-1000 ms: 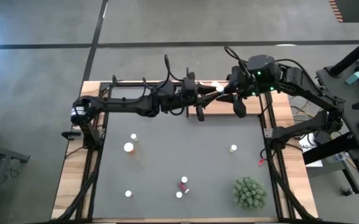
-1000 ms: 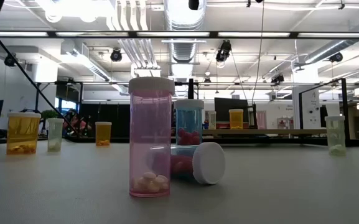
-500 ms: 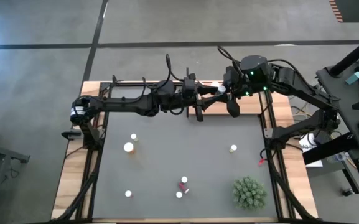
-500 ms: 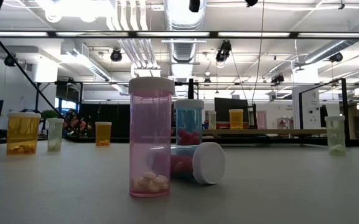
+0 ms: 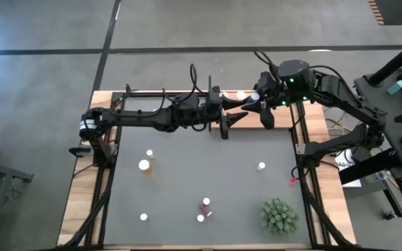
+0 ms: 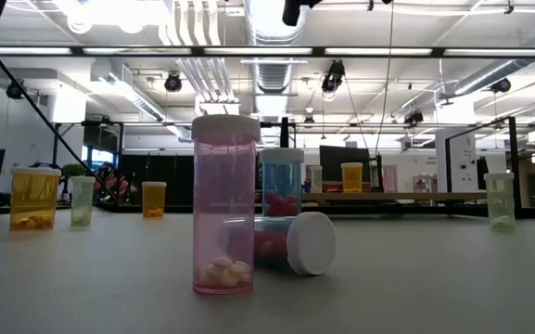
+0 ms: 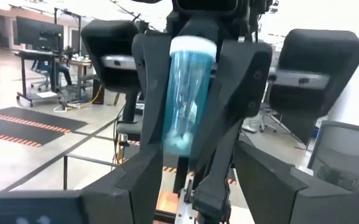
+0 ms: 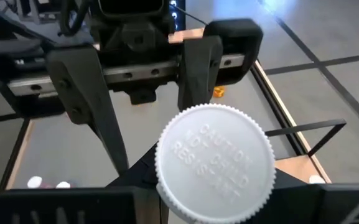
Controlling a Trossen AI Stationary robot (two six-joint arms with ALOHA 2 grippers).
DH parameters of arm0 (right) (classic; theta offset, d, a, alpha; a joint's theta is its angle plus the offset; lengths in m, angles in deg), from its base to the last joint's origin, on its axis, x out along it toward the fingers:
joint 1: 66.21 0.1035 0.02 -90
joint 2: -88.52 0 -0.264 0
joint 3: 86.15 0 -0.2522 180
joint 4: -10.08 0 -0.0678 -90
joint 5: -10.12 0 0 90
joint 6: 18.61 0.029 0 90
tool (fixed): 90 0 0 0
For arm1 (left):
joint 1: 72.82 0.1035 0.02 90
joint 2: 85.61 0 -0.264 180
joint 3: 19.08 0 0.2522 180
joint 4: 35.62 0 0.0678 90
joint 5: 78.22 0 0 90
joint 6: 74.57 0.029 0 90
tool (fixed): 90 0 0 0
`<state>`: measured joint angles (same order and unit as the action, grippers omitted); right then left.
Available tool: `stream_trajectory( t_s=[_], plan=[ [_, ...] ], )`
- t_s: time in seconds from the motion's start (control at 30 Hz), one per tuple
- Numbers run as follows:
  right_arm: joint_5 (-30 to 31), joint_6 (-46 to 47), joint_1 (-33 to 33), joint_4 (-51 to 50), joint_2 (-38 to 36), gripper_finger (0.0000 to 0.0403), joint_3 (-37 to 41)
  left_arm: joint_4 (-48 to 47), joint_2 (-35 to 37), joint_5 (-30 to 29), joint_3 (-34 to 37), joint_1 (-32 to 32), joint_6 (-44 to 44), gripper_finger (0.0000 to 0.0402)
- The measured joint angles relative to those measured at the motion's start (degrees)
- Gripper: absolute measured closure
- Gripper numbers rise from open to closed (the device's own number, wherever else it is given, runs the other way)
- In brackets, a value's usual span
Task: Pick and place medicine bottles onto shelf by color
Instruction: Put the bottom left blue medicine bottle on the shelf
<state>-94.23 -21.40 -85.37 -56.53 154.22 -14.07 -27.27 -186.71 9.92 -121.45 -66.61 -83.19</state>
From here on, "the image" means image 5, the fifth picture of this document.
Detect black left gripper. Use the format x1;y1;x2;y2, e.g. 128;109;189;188
203;94;252;140

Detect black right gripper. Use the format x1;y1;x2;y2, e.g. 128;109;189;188
245;91;291;130

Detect wooden shelf board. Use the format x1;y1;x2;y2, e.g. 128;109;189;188
210;90;294;130

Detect grey table mat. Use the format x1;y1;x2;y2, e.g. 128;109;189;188
103;96;312;245

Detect white paper sheet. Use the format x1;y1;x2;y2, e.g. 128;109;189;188
334;149;362;189

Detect green artificial plant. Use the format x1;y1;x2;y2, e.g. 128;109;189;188
259;197;301;236

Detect black power adapter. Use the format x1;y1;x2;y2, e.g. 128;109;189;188
352;146;374;162

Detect black desk crossbar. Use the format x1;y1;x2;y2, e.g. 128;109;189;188
338;148;402;185

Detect grey side desk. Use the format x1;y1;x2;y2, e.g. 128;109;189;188
353;64;402;172

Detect clear plastic bottle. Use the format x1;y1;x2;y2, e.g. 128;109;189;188
366;169;390;184

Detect teal small box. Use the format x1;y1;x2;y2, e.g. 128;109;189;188
387;79;402;96

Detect black pole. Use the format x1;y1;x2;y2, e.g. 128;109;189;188
366;33;402;86

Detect dark floor mat striped edges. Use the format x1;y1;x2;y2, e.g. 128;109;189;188
367;0;402;26

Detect grey metal stand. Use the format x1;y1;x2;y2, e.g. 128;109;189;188
0;156;34;251

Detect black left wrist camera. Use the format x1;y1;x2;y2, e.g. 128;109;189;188
206;92;222;111

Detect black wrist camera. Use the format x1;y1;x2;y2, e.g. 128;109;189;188
206;92;222;111
255;70;279;97

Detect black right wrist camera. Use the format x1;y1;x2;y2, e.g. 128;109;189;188
255;70;279;97

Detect black aluminium table frame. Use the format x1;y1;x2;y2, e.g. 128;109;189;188
56;83;358;251

